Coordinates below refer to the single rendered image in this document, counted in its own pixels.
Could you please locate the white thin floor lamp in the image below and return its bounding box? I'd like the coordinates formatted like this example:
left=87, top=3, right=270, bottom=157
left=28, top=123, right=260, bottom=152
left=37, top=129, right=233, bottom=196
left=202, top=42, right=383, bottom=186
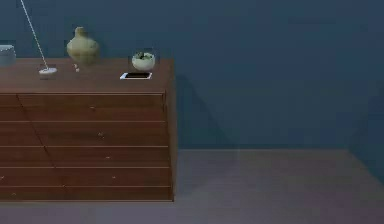
left=19, top=0, right=58, bottom=75

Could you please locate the pale grey round container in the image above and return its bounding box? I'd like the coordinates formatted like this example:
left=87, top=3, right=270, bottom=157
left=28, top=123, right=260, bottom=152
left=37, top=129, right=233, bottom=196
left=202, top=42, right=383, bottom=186
left=0, top=44, right=17, bottom=68

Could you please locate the brown wooden chest of drawers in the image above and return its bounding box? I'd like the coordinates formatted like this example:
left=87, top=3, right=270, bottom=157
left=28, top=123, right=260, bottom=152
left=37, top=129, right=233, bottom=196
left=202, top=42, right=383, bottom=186
left=0, top=57, right=179, bottom=203

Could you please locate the olive green round vase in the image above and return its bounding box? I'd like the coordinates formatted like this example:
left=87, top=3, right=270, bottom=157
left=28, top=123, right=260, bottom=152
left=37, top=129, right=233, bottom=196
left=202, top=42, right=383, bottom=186
left=66, top=26, right=101, bottom=68

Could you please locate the white bowl with plant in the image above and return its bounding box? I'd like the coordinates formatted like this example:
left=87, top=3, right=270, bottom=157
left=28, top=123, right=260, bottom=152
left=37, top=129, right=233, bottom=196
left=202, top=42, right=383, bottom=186
left=131, top=50, right=157, bottom=72

